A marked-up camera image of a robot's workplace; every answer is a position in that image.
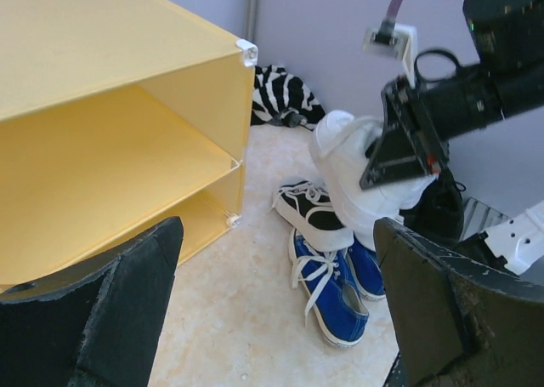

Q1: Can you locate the blue canvas shoe left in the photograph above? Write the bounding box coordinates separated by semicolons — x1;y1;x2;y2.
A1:
288;228;370;348

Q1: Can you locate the black sneaker upper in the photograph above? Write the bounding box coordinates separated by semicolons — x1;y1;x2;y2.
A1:
400;173;466;245

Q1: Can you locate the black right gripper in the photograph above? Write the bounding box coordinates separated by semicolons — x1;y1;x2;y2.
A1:
360;62;543;190

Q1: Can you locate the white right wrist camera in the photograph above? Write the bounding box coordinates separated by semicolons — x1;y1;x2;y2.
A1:
363;24;418;87

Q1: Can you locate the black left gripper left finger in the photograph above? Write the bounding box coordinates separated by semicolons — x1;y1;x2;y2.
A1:
1;217;184;386

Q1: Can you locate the black white canvas shoe left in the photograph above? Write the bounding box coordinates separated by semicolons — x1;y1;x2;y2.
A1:
272;177;354;253

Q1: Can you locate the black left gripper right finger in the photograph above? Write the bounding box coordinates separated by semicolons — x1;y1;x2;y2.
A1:
373;218;543;386

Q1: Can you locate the black white striped cloth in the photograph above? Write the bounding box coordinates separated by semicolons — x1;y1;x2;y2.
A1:
251;65;326;131

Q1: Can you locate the blue canvas shoe right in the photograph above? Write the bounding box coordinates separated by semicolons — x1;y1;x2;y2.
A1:
346;237;386;301

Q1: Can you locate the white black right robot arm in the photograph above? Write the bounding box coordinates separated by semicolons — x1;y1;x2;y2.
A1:
359;0;543;276

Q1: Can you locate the blue canvas shoe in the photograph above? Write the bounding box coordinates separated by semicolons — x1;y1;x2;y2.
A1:
346;237;386;301
288;228;370;348

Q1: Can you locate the yellow plastic shoe cabinet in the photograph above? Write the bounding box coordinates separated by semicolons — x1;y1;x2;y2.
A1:
1;0;258;288

